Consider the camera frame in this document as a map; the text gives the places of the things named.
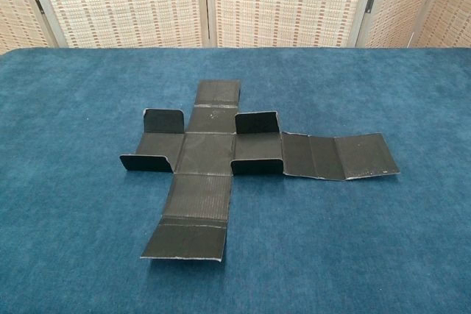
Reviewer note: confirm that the black cardboard box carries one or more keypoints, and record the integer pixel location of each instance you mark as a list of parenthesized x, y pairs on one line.
[(198, 152)]

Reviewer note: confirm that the blue cloth-covered table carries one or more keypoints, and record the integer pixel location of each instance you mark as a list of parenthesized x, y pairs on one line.
[(331, 237)]

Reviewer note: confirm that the woven folding screen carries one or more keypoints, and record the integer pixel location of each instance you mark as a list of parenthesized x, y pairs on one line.
[(121, 5)]

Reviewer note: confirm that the black screen hinge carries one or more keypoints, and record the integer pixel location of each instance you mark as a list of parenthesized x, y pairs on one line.
[(370, 3), (38, 3)]

